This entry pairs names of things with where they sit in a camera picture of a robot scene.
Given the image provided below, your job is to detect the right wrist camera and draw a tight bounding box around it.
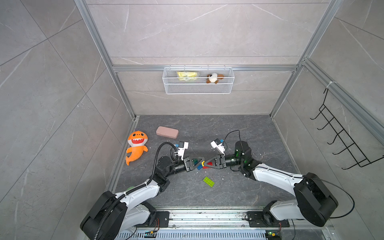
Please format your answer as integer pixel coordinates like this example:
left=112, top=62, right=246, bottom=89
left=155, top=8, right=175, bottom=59
left=211, top=139, right=226, bottom=155

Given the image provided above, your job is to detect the black wall hook rack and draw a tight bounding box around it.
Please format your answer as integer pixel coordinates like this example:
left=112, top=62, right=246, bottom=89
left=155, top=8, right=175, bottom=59
left=310, top=88, right=384, bottom=170

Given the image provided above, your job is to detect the brown white plush toy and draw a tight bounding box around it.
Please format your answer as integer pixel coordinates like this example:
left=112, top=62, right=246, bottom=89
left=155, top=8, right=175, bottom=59
left=206, top=73, right=225, bottom=84

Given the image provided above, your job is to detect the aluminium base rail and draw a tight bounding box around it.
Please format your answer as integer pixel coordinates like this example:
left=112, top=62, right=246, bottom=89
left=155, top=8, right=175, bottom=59
left=114, top=207, right=339, bottom=240

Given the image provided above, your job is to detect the lime green lego plate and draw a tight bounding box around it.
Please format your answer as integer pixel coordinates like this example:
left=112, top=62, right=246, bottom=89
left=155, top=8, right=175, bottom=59
left=203, top=177, right=215, bottom=188

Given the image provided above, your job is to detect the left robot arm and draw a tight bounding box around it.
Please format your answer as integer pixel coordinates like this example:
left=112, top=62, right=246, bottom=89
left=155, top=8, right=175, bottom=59
left=80, top=156, right=205, bottom=240

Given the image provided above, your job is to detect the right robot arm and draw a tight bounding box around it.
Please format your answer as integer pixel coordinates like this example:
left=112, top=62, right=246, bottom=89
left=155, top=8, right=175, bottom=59
left=204, top=139, right=339, bottom=227

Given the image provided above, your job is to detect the white wire basket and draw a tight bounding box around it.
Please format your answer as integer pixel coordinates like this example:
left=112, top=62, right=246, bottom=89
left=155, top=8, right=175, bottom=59
left=162, top=66, right=235, bottom=95

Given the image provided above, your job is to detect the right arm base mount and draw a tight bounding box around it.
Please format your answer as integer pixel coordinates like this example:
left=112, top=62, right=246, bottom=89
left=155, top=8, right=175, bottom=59
left=245, top=201, right=290, bottom=228

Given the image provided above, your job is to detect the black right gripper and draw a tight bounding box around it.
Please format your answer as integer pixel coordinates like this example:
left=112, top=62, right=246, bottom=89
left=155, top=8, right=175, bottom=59
left=204, top=155, right=244, bottom=170

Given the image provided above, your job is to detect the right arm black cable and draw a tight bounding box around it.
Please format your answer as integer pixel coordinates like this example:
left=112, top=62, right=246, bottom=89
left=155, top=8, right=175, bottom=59
left=223, top=129, right=242, bottom=151

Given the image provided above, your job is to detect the yellow packet in basket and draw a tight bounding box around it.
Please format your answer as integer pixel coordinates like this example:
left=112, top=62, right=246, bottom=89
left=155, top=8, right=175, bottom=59
left=177, top=71, right=200, bottom=82

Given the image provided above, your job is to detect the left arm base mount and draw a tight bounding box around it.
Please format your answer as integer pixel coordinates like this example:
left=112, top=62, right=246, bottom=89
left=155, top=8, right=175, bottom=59
left=134, top=202, right=170, bottom=228

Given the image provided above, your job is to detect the orange shark plush toy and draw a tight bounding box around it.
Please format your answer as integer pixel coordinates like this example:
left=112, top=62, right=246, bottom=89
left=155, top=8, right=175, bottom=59
left=126, top=131, right=148, bottom=166

